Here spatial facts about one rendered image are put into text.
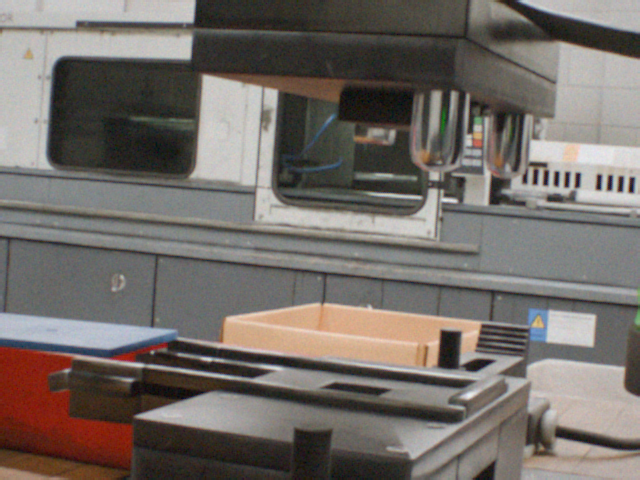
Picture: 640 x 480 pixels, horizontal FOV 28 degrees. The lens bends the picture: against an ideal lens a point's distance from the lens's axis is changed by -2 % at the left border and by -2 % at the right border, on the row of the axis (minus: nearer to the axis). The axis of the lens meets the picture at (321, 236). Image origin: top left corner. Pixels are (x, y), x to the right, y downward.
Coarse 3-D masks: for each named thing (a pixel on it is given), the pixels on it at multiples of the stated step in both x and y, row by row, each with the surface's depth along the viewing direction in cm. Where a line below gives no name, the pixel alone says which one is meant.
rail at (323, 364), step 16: (224, 352) 60; (240, 352) 60; (256, 352) 60; (272, 352) 60; (304, 368) 59; (320, 368) 59; (336, 368) 59; (352, 368) 58; (368, 368) 58; (384, 368) 58; (400, 368) 58; (432, 384) 57; (448, 384) 57; (464, 384) 57
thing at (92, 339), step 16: (0, 320) 62; (16, 320) 63; (32, 320) 63; (48, 320) 63; (64, 320) 63; (0, 336) 57; (16, 336) 57; (32, 336) 58; (48, 336) 58; (64, 336) 58; (80, 336) 58; (96, 336) 59; (112, 336) 59; (128, 336) 59; (144, 336) 59; (160, 336) 60; (176, 336) 62; (64, 352) 56; (80, 352) 56; (96, 352) 55; (112, 352) 55; (128, 352) 57
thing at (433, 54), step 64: (256, 0) 46; (320, 0) 45; (384, 0) 44; (448, 0) 44; (192, 64) 47; (256, 64) 46; (320, 64) 45; (384, 64) 44; (448, 64) 44; (512, 64) 51; (384, 128) 53; (448, 128) 46; (512, 128) 57
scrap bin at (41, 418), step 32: (0, 352) 75; (32, 352) 74; (288, 352) 81; (0, 384) 75; (32, 384) 74; (0, 416) 75; (32, 416) 74; (64, 416) 74; (32, 448) 74; (64, 448) 74; (96, 448) 73; (128, 448) 72
